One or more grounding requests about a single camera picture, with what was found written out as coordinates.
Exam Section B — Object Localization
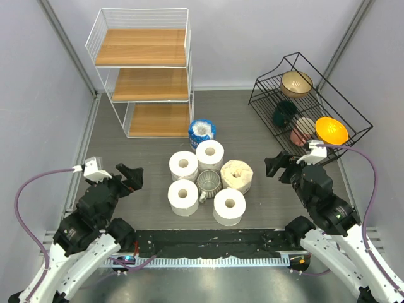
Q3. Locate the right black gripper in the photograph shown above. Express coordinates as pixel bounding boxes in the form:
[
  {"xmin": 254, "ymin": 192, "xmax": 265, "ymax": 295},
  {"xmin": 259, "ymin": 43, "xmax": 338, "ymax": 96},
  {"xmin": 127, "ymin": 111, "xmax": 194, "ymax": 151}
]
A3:
[{"xmin": 264, "ymin": 150, "xmax": 318, "ymax": 208}]

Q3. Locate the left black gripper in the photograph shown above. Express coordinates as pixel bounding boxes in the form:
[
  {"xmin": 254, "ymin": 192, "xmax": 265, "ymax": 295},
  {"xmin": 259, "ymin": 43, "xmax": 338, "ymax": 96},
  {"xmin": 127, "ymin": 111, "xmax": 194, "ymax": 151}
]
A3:
[{"xmin": 88, "ymin": 163, "xmax": 143, "ymax": 225}]

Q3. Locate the white patterned paper roll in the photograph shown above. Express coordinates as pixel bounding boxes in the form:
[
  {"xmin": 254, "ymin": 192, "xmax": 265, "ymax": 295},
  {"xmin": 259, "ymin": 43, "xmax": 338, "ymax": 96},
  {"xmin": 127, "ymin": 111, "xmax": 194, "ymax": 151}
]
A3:
[{"xmin": 169, "ymin": 151, "xmax": 199, "ymax": 182}]

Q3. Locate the plain white paper roll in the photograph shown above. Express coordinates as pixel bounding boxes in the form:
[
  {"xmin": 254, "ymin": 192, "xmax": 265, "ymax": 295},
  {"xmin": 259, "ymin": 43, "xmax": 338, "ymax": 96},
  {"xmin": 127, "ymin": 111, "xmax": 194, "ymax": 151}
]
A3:
[{"xmin": 167, "ymin": 179, "xmax": 199, "ymax": 217}]

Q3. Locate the blue paper roll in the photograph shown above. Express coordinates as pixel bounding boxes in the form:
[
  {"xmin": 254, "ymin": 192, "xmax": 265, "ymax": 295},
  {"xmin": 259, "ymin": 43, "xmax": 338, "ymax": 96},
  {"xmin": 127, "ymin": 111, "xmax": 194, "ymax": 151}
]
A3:
[{"xmin": 188, "ymin": 119, "xmax": 217, "ymax": 151}]

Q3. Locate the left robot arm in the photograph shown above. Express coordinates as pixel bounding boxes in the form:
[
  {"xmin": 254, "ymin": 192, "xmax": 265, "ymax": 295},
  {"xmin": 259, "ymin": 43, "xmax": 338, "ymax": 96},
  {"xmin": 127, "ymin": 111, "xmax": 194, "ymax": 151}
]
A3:
[{"xmin": 8, "ymin": 159, "xmax": 144, "ymax": 302}]

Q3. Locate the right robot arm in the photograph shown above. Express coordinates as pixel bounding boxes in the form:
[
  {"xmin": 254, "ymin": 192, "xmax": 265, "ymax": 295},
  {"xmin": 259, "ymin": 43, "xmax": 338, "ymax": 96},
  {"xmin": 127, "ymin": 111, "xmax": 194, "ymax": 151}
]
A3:
[{"xmin": 264, "ymin": 151, "xmax": 403, "ymax": 302}]

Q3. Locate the pink mug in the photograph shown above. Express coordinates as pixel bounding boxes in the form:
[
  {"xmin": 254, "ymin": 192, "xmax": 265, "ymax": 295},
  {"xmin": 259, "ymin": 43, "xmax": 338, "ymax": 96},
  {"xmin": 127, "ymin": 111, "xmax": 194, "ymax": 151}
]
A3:
[{"xmin": 290, "ymin": 117, "xmax": 316, "ymax": 146}]

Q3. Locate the beige wrapped paper roll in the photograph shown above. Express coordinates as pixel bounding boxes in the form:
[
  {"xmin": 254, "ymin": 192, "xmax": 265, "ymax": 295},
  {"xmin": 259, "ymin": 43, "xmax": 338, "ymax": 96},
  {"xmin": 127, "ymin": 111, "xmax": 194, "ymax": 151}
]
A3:
[{"xmin": 220, "ymin": 160, "xmax": 254, "ymax": 194}]

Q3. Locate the dark green mug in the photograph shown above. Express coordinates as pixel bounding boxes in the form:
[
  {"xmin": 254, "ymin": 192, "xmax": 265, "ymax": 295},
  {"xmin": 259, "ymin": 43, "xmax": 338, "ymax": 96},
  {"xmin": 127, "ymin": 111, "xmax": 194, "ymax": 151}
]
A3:
[{"xmin": 273, "ymin": 100, "xmax": 297, "ymax": 128}]

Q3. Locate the orange bowl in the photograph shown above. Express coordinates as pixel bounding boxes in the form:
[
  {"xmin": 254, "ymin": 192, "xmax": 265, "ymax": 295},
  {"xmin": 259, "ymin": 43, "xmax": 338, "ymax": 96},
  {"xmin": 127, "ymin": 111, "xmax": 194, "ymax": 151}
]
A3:
[{"xmin": 315, "ymin": 117, "xmax": 349, "ymax": 145}]

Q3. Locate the grey ribbed glass mug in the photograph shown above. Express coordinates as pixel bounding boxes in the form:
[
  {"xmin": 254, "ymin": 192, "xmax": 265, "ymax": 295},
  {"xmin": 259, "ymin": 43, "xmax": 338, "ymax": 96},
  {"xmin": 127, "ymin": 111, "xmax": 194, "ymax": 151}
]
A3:
[{"xmin": 196, "ymin": 170, "xmax": 222, "ymax": 203}]

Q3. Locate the tan ceramic bowl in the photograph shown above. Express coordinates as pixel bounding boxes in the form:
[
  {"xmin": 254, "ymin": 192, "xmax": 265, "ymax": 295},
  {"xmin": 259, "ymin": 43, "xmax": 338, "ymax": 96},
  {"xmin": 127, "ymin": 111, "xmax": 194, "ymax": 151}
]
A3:
[{"xmin": 280, "ymin": 71, "xmax": 313, "ymax": 98}]

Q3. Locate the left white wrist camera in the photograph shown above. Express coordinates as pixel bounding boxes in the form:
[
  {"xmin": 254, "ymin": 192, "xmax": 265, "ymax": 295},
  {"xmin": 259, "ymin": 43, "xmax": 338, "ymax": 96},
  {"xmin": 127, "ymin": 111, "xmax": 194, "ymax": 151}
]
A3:
[{"xmin": 73, "ymin": 157, "xmax": 112, "ymax": 183}]

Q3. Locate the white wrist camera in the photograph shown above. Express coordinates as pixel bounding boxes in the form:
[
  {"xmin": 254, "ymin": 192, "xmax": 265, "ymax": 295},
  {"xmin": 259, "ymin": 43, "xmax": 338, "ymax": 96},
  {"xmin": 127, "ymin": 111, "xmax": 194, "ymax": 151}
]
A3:
[
  {"xmin": 73, "ymin": 157, "xmax": 112, "ymax": 183},
  {"xmin": 296, "ymin": 140, "xmax": 327, "ymax": 165}
]

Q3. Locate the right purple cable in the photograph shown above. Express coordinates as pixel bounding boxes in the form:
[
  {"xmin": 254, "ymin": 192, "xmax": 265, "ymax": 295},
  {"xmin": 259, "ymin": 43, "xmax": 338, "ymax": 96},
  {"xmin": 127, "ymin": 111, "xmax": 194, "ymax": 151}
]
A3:
[{"xmin": 290, "ymin": 143, "xmax": 401, "ymax": 291}]

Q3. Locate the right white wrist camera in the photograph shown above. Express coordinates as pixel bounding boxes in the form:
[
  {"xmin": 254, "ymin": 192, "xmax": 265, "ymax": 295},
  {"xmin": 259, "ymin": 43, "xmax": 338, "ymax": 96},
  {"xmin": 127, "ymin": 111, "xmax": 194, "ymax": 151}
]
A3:
[{"xmin": 296, "ymin": 140, "xmax": 327, "ymax": 165}]

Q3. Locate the black wire dish rack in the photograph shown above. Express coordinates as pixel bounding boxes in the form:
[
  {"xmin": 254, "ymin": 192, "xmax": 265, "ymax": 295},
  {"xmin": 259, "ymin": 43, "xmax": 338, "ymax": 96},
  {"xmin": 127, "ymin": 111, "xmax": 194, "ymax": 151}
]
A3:
[{"xmin": 248, "ymin": 52, "xmax": 373, "ymax": 157}]

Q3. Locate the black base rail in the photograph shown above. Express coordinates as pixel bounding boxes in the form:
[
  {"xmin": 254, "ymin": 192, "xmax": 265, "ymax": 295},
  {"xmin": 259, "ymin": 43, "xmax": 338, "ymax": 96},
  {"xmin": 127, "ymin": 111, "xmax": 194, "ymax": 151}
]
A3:
[{"xmin": 136, "ymin": 229, "xmax": 302, "ymax": 259}]

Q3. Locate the white slotted cable duct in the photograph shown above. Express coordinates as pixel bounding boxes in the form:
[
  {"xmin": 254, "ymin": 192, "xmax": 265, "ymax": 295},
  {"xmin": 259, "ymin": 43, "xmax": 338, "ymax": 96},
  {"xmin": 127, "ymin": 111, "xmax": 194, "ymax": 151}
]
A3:
[{"xmin": 100, "ymin": 254, "xmax": 291, "ymax": 269}]

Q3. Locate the white wire three-tier shelf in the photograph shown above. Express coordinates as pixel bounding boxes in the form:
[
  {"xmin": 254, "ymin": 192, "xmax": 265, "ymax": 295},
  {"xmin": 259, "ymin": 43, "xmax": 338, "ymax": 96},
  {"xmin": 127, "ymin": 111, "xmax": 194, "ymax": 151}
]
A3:
[{"xmin": 85, "ymin": 8, "xmax": 194, "ymax": 138}]

